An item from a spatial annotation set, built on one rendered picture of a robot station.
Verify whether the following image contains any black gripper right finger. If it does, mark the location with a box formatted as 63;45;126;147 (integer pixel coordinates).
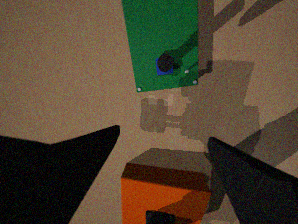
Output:
207;137;298;224

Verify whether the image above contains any green circuit board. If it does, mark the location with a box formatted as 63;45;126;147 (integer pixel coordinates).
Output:
121;0;198;92

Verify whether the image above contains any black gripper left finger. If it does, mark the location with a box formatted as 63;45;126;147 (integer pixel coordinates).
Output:
0;125;120;224

